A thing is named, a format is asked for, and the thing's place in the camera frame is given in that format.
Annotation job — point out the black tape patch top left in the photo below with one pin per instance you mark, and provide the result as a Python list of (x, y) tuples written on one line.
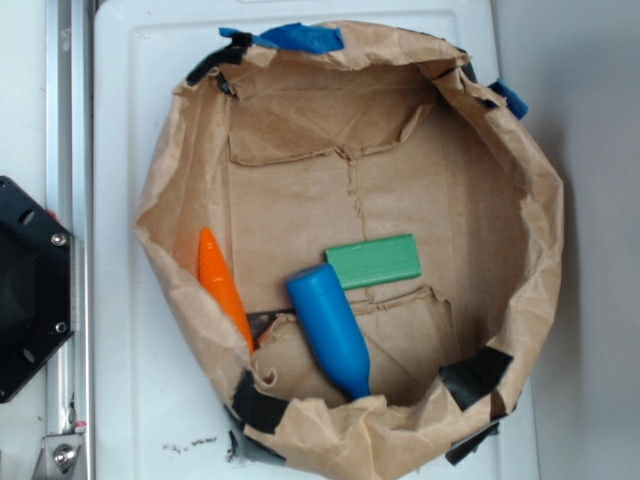
[(231, 54)]

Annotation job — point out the blue plastic bottle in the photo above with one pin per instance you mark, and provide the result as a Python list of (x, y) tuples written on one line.
[(331, 328)]

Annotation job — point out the blue tape strip top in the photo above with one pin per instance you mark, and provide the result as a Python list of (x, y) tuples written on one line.
[(292, 37)]

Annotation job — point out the green wooden block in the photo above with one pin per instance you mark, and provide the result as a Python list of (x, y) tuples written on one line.
[(375, 262)]

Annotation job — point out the black tape patch bottom left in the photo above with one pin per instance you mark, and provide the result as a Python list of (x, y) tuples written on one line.
[(258, 410)]

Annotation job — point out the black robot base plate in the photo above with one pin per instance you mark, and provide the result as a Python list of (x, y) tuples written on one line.
[(36, 294)]

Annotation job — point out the black tape patch bottom right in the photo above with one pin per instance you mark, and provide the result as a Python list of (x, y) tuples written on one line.
[(471, 379)]

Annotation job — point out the metal corner bracket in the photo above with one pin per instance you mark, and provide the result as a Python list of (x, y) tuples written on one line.
[(62, 457)]

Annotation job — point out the blue tape strip right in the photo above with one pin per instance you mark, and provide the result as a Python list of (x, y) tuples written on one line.
[(515, 103)]

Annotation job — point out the brown paper bag bin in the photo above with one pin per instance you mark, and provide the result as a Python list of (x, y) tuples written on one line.
[(291, 153)]

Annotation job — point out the black tape patch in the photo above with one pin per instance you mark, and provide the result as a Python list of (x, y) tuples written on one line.
[(231, 54), (258, 410), (471, 379)]

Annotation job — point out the orange plastic carrot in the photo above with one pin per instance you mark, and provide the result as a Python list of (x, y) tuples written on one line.
[(215, 276)]

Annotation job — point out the aluminium frame rail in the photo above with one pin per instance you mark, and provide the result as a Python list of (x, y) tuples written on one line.
[(69, 194)]

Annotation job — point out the blue tape strip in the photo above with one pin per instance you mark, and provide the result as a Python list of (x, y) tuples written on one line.
[(515, 103), (292, 37)]

